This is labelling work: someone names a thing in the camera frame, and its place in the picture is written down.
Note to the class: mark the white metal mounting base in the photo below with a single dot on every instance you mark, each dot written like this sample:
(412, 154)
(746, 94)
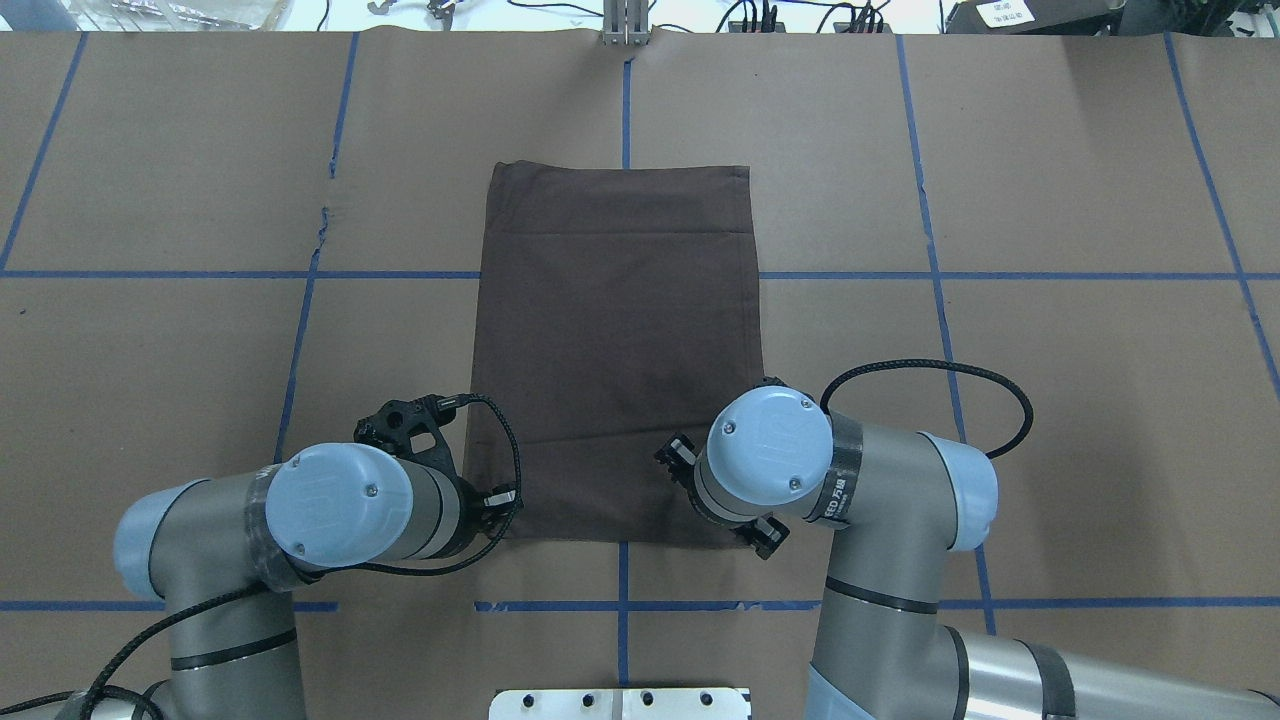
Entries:
(623, 703)

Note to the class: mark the aluminium frame post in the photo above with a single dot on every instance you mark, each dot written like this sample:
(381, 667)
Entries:
(626, 23)

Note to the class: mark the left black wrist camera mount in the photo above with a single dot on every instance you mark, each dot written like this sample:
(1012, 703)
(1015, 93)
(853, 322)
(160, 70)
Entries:
(412, 431)

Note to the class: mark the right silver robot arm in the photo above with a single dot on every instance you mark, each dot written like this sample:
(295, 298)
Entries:
(898, 503)

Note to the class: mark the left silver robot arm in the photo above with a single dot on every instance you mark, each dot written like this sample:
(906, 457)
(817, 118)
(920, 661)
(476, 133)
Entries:
(226, 555)

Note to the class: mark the dark brown t-shirt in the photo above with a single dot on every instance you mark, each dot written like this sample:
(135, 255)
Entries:
(616, 308)

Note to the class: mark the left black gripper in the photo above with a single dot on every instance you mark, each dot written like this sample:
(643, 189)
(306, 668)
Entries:
(466, 519)

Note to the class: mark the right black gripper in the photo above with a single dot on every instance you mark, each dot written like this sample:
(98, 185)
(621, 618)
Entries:
(678, 452)

